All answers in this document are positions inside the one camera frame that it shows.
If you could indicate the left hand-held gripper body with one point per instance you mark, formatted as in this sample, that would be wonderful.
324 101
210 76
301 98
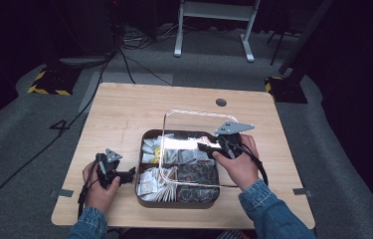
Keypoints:
109 169

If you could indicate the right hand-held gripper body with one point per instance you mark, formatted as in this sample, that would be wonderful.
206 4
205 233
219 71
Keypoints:
232 144

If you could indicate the clear plastic box lid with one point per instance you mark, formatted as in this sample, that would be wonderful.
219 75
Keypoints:
187 147

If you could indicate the dark compartment box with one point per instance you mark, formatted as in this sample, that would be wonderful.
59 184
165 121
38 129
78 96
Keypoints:
177 203

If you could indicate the person's right hand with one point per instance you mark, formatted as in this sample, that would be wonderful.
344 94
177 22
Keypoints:
240 171

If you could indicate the person's left hand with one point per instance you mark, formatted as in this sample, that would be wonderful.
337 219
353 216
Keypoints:
97 195

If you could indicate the pile of grey sachets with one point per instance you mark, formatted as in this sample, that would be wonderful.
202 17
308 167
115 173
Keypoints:
187 154

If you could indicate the pile of white brown sachets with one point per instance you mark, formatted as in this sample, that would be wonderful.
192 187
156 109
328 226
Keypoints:
155 184

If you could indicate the pile of white yellow sachets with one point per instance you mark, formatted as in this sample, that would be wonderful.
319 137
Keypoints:
150 149

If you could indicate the grey table grommet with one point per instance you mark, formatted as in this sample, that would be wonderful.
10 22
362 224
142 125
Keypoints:
221 102

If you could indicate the pile of dark sachets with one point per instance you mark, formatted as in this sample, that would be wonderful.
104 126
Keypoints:
197 186

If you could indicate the grey tape strip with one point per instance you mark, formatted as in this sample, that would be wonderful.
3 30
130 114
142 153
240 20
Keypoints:
301 191
62 193

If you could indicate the black yellow striped stand base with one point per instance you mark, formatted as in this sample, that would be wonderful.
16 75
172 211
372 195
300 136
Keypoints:
53 81
286 89

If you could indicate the person's striped clothing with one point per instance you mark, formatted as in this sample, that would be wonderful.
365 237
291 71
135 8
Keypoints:
232 235

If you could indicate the grey flat stand foot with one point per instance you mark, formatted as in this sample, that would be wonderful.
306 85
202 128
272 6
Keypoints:
81 61

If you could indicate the dark slanted stand pole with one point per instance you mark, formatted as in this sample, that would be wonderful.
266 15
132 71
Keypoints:
303 36

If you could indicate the white desk frame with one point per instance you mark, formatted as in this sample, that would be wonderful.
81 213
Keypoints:
214 10

